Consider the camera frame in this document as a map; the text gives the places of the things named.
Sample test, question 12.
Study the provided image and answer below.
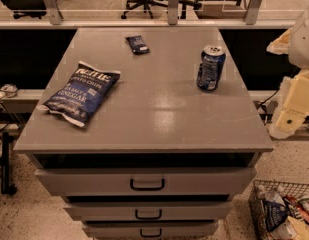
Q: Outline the blue pepsi can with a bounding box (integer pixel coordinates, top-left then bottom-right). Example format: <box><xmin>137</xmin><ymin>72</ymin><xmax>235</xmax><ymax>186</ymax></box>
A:
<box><xmin>196</xmin><ymin>45</ymin><xmax>226</xmax><ymax>92</ymax></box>

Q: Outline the top grey drawer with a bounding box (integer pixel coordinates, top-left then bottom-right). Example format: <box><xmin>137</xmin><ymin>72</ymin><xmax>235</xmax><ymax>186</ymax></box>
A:
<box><xmin>35</xmin><ymin>167</ymin><xmax>256</xmax><ymax>196</ymax></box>

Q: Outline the grey drawer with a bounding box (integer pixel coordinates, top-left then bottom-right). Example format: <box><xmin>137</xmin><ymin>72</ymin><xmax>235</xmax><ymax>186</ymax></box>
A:
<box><xmin>82</xmin><ymin>221</ymin><xmax>218</xmax><ymax>239</ymax></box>
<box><xmin>65</xmin><ymin>201</ymin><xmax>232</xmax><ymax>222</ymax></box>
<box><xmin>35</xmin><ymin>167</ymin><xmax>256</xmax><ymax>196</ymax></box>

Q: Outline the middle grey drawer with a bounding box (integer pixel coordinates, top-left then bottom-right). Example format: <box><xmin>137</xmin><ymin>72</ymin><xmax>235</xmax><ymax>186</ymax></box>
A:
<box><xmin>65</xmin><ymin>201</ymin><xmax>232</xmax><ymax>222</ymax></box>

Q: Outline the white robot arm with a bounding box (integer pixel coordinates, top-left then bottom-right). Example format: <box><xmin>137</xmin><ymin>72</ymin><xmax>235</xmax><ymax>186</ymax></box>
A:
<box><xmin>267</xmin><ymin>7</ymin><xmax>309</xmax><ymax>139</ymax></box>

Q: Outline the red snack bag in basket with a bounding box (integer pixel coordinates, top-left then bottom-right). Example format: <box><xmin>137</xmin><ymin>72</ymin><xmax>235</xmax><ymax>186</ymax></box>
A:
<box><xmin>283</xmin><ymin>195</ymin><xmax>309</xmax><ymax>225</ymax></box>

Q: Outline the wire mesh basket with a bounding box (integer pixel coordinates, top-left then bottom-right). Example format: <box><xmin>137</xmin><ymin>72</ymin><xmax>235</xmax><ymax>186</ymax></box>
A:
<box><xmin>248</xmin><ymin>180</ymin><xmax>309</xmax><ymax>240</ymax></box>

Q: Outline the blue kettle chips bag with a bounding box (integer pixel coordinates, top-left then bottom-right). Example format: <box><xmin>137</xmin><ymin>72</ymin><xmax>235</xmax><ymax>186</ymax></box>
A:
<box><xmin>38</xmin><ymin>61</ymin><xmax>121</xmax><ymax>127</ymax></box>

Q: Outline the bottom grey drawer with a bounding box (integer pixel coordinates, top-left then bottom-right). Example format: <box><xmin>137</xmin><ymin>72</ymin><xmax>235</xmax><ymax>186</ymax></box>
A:
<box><xmin>82</xmin><ymin>221</ymin><xmax>218</xmax><ymax>239</ymax></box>

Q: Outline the black office chair centre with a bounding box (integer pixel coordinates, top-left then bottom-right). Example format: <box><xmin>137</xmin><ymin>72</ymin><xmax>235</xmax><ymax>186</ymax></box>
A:
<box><xmin>121</xmin><ymin>0</ymin><xmax>202</xmax><ymax>25</ymax></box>

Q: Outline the blue snack bag in basket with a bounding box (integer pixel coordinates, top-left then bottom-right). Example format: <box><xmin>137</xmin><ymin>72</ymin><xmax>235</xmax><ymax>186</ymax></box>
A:
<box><xmin>263</xmin><ymin>190</ymin><xmax>288</xmax><ymax>231</ymax></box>

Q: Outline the small dark blue snack packet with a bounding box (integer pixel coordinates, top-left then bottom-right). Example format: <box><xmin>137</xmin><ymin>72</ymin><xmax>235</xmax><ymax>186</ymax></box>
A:
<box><xmin>126</xmin><ymin>35</ymin><xmax>150</xmax><ymax>55</ymax></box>

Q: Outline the yellow bag in basket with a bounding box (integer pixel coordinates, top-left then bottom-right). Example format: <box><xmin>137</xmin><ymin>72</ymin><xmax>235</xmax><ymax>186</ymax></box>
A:
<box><xmin>270</xmin><ymin>216</ymin><xmax>309</xmax><ymax>240</ymax></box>

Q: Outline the grey drawer cabinet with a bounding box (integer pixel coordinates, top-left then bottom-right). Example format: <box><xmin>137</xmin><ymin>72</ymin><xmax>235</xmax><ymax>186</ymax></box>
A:
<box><xmin>13</xmin><ymin>26</ymin><xmax>275</xmax><ymax>240</ymax></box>

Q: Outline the black metal stand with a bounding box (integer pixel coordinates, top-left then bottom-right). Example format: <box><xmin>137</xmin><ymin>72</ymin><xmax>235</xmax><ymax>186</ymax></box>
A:
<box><xmin>1</xmin><ymin>132</ymin><xmax>17</xmax><ymax>196</ymax></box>

